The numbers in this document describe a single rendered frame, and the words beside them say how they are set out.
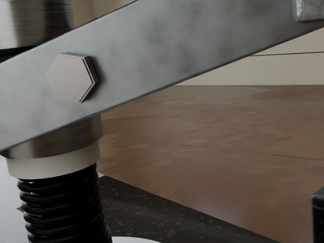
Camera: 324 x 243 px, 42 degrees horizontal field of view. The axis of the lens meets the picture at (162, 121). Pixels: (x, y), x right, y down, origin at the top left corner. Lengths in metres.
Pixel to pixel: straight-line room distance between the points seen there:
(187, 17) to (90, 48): 0.06
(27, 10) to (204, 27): 0.12
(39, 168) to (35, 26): 0.10
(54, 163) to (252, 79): 7.01
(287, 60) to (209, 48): 6.74
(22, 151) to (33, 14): 0.09
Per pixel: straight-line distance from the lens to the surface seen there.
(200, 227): 0.53
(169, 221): 0.55
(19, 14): 0.30
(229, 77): 7.49
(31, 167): 0.31
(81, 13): 9.35
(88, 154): 0.31
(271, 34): 0.22
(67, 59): 0.24
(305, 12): 0.20
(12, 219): 0.65
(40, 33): 0.29
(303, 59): 6.87
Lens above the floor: 1.11
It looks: 12 degrees down
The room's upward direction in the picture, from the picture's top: 7 degrees counter-clockwise
